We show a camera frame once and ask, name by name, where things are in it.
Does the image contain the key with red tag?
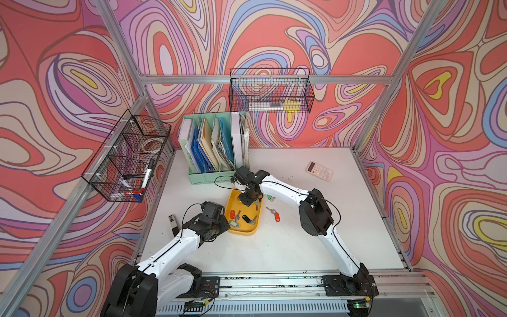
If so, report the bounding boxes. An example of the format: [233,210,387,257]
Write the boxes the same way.
[267,207,281,223]
[230,210,241,222]

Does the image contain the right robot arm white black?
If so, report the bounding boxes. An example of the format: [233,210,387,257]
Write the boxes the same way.
[231,166,379,299]

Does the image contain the black wire basket wall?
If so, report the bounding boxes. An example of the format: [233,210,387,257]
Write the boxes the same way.
[229,66,315,114]
[81,110,172,203]

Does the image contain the yellow sticky note pad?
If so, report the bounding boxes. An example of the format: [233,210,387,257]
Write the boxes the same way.
[283,99,302,113]

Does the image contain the green file organizer rack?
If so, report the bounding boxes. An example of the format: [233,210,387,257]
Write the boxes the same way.
[178,112,250,185]

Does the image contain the black wire basket back wall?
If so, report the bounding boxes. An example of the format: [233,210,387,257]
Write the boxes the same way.
[229,66,315,114]

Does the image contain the yellow plastic storage box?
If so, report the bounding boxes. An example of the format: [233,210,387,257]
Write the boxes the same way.
[224,190,262,236]

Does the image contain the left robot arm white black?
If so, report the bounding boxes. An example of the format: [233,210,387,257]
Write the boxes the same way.
[100,202,230,316]

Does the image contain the black white marker pen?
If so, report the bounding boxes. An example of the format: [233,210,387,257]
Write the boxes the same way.
[141,158,156,190]

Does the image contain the white binder in rack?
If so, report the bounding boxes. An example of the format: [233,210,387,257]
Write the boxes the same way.
[231,112,244,170]

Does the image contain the key with black tag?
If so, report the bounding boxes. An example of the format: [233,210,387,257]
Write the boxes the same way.
[242,215,258,226]

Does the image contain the pink calculator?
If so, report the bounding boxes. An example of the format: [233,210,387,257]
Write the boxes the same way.
[306,161,334,182]

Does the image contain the black wire basket left wall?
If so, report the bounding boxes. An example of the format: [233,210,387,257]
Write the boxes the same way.
[81,110,172,203]

